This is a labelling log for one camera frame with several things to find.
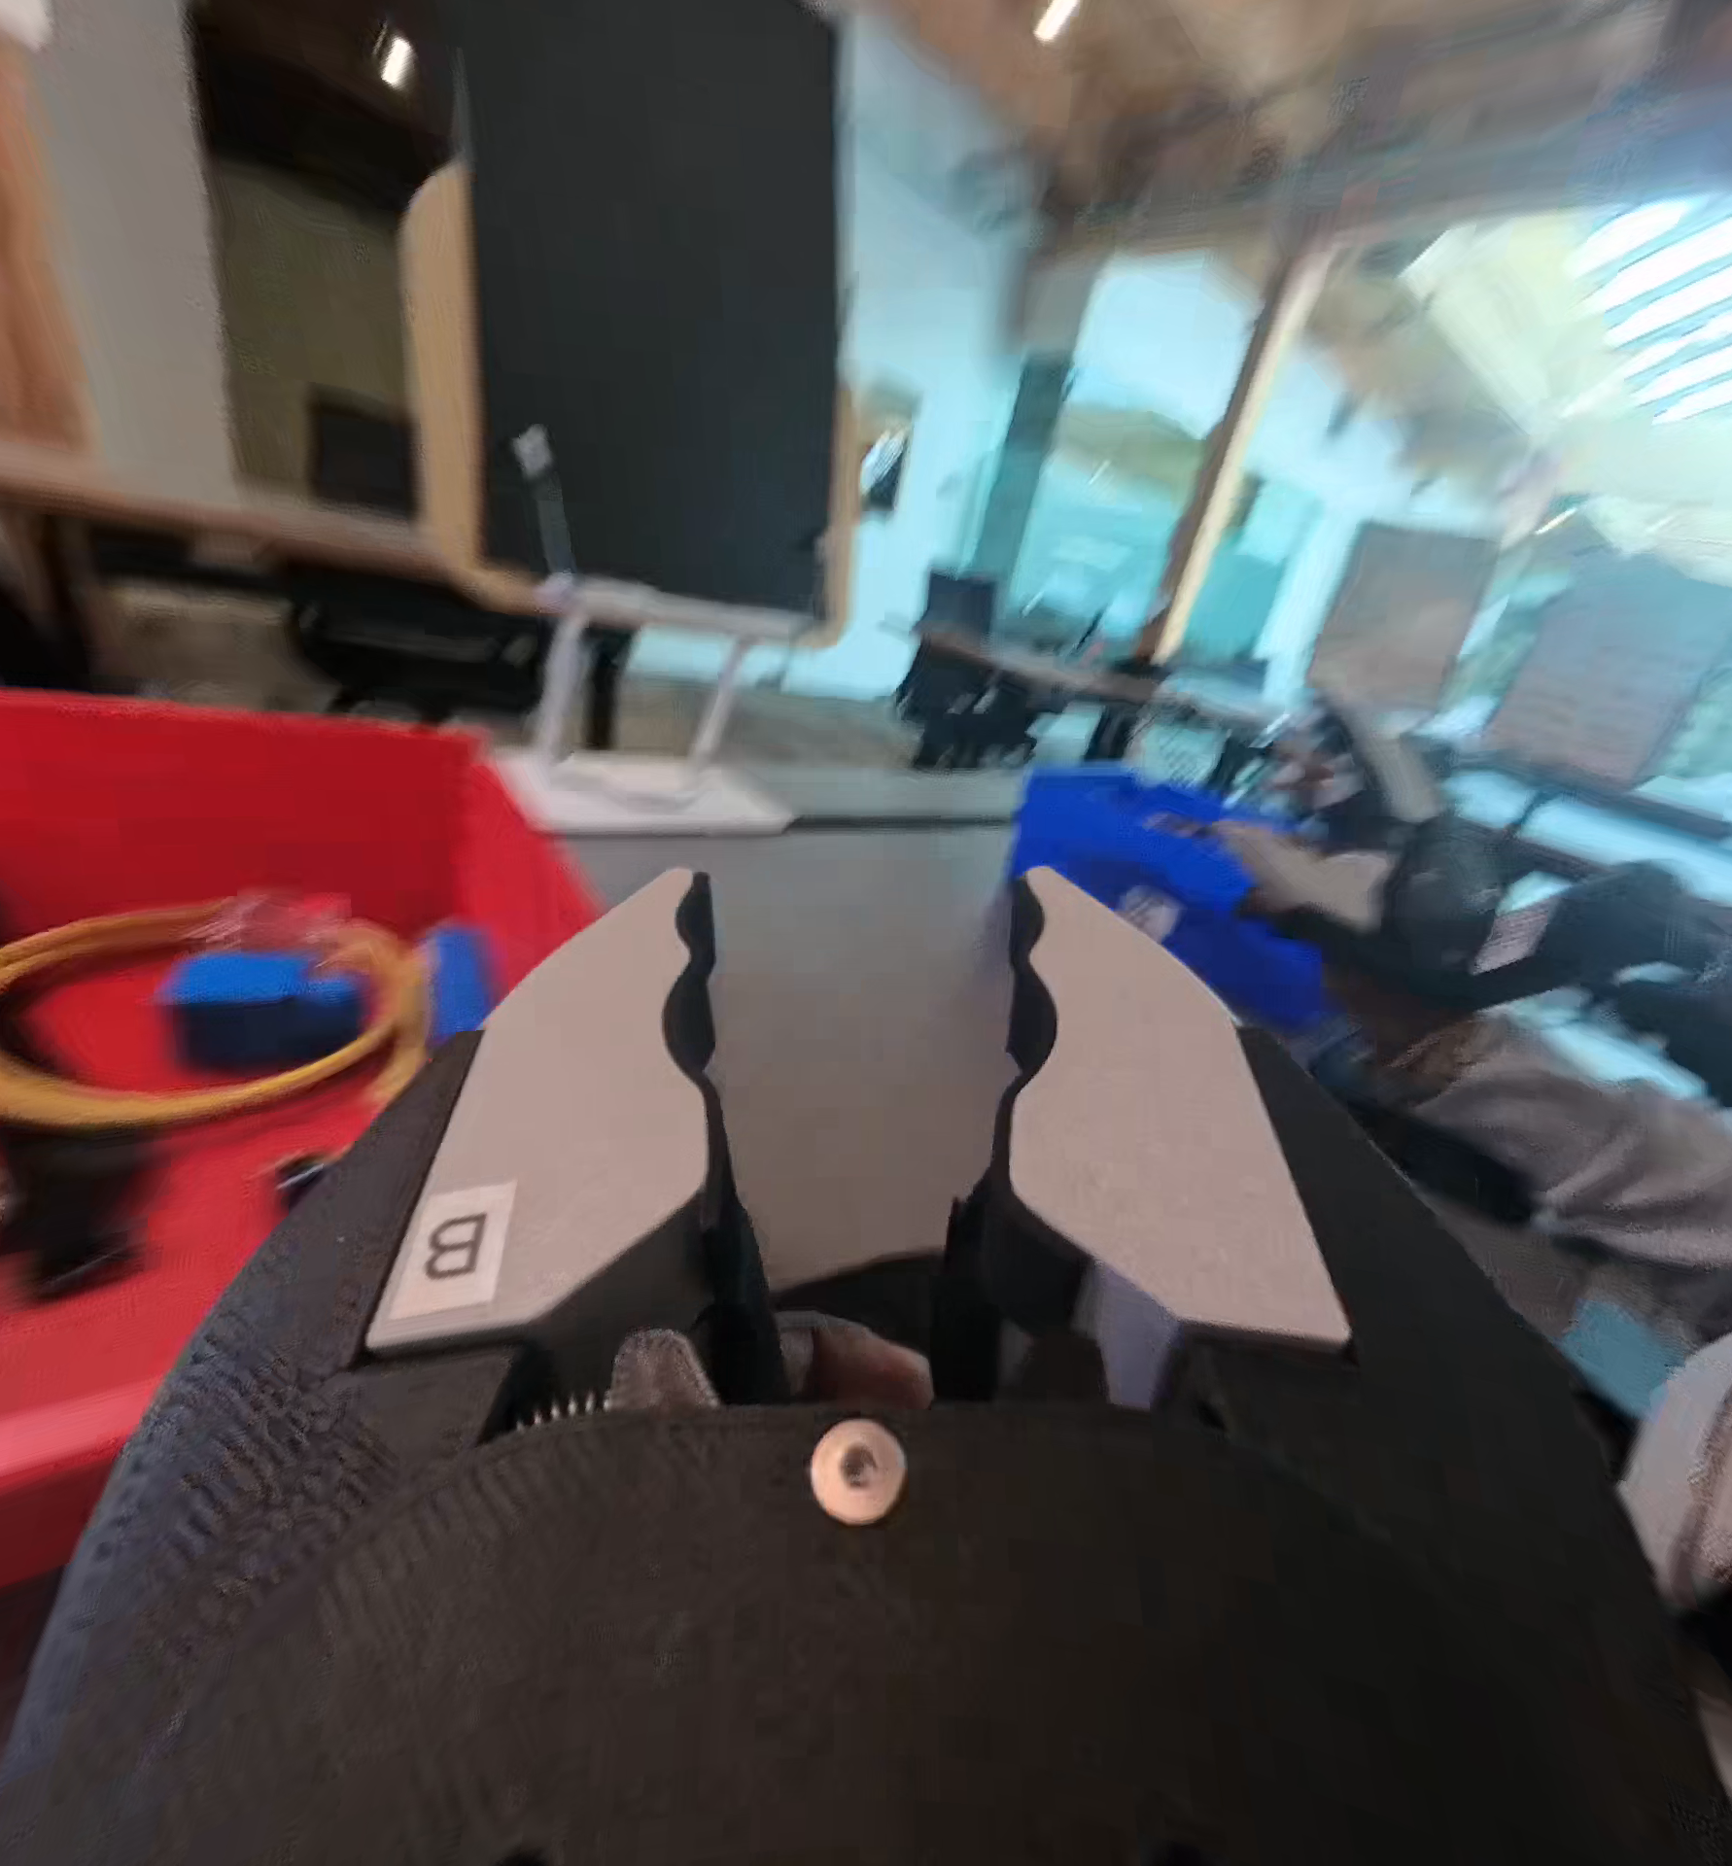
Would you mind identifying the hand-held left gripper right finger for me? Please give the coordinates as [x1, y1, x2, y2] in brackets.
[932, 866, 1353, 1407]

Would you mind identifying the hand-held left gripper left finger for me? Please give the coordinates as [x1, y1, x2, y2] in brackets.
[363, 870, 790, 1407]

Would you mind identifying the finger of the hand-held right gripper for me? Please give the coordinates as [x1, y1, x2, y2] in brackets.
[1216, 823, 1401, 936]

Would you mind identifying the blue plastic bin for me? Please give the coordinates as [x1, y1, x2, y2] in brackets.
[1012, 764, 1342, 1038]

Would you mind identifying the blue square plastic tube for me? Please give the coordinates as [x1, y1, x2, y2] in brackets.
[162, 951, 373, 1074]

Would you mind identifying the red plastic bin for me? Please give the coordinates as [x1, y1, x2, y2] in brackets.
[0, 685, 604, 1613]

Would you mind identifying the wooden office desk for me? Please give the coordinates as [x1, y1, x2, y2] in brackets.
[897, 574, 1276, 766]

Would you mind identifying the person's right hand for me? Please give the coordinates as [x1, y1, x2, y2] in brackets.
[1332, 992, 1486, 1114]

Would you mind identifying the person's left hand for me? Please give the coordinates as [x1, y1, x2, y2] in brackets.
[780, 1313, 939, 1407]

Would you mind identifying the small blue plastic block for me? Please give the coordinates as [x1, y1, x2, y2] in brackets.
[423, 920, 501, 1044]

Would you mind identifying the whiteboard on stand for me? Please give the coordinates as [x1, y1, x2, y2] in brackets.
[1312, 525, 1504, 717]
[1486, 560, 1732, 790]

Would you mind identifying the white stand base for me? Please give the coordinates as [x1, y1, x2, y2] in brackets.
[496, 751, 796, 839]

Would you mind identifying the small black object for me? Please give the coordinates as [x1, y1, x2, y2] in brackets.
[0, 1127, 162, 1298]

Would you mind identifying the white bar with thin antenna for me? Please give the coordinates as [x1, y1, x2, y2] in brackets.
[509, 421, 814, 790]

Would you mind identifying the large black tilted board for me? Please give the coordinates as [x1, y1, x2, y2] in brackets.
[401, 0, 870, 653]

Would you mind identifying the wooden support post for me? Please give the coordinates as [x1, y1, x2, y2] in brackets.
[1150, 240, 1342, 666]

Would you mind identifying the yellow coiled cable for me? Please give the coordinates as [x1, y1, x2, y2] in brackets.
[0, 901, 438, 1135]

